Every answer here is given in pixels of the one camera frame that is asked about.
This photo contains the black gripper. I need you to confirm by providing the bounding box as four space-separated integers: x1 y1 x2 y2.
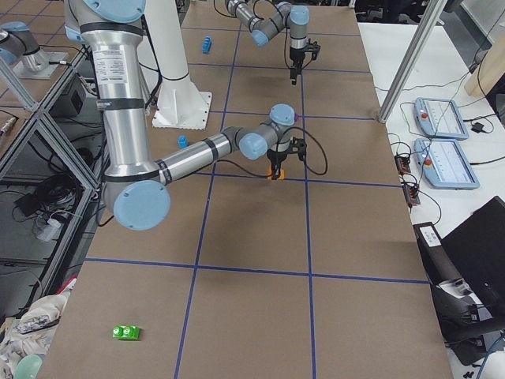
267 148 293 172
290 46 308 85

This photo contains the orange trapezoid block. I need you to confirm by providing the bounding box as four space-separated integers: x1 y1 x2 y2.
267 168 285 180

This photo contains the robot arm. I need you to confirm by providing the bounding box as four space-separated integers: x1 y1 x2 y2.
65 1 296 231
225 0 320 85

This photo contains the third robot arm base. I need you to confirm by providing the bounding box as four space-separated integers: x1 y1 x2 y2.
1 21 68 80

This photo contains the blue long brick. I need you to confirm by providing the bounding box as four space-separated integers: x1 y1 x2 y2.
202 36 212 54

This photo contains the blue small brick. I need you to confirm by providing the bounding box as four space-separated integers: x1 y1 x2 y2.
178 135 189 148

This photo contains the upper orange relay board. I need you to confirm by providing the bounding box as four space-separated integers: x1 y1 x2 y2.
395 155 411 174

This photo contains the orange relay board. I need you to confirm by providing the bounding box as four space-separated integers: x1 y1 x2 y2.
402 183 421 208
395 155 411 174

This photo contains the lower orange relay board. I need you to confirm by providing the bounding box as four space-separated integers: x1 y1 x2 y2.
402 183 421 208

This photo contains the upper teach pendant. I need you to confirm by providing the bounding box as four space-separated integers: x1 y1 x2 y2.
414 97 469 141

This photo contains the teach pendant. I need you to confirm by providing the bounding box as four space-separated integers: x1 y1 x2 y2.
414 138 480 190
414 97 469 141

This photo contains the lower teach pendant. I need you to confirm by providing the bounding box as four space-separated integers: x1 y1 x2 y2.
414 138 480 190

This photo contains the black laptop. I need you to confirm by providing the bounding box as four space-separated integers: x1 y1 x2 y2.
442 196 504 316

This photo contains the green double brick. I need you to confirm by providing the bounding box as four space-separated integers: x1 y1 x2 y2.
112 325 141 341

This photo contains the patterned cloth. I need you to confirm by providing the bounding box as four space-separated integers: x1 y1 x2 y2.
1 292 70 378

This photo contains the pale green round object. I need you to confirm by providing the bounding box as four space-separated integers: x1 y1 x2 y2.
13 355 43 379

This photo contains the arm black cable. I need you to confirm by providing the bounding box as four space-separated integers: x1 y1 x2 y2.
212 126 329 177
212 0 295 70

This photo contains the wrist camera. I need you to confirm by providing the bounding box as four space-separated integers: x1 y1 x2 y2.
305 39 320 61
290 137 307 162

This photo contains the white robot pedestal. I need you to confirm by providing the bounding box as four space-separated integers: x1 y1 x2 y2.
137 0 212 129

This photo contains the aluminium frame post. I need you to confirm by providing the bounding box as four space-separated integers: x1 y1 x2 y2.
377 0 447 124

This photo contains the black box under frame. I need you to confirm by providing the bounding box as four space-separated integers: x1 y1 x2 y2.
49 79 86 118

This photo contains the cable bundle on floor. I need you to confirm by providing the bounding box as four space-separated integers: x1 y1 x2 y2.
11 173 86 242

